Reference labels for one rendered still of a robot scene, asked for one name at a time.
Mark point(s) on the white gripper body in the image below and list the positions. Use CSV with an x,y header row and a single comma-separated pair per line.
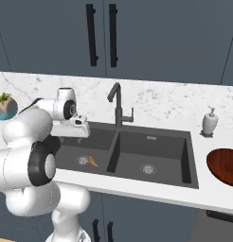
x,y
71,129

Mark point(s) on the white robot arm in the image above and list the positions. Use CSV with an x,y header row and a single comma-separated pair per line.
x,y
23,148

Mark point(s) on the orange sweet potato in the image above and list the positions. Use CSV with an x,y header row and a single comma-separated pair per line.
x,y
93,161

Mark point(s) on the dark grey double sink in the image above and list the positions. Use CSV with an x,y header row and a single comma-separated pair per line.
x,y
143,151

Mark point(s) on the dark blue base cupboard door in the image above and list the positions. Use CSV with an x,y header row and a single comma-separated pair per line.
x,y
90,214
146,219

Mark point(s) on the brown wooden bowl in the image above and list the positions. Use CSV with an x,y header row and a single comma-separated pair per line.
x,y
224,165

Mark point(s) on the dark grey tap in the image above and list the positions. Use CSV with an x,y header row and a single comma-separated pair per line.
x,y
118,104

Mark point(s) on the green plant in round pot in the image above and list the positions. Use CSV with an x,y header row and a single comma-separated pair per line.
x,y
4,107

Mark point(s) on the white soap dispenser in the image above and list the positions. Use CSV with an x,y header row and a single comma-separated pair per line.
x,y
209,123

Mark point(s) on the grey dishwasher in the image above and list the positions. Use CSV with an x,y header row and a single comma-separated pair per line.
x,y
216,228

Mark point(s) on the dark blue wall cupboard door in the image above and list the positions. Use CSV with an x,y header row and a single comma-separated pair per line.
x,y
1,41
172,38
52,34
230,60

